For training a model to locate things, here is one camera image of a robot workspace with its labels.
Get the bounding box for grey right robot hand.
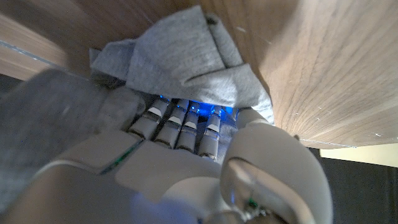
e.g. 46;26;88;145
0;98;334;224

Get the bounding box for grey shorts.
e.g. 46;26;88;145
0;4;275;212

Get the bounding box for grey tape outline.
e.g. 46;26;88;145
0;39;68;68

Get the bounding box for black backdrop curtain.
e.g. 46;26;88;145
310;147;398;224

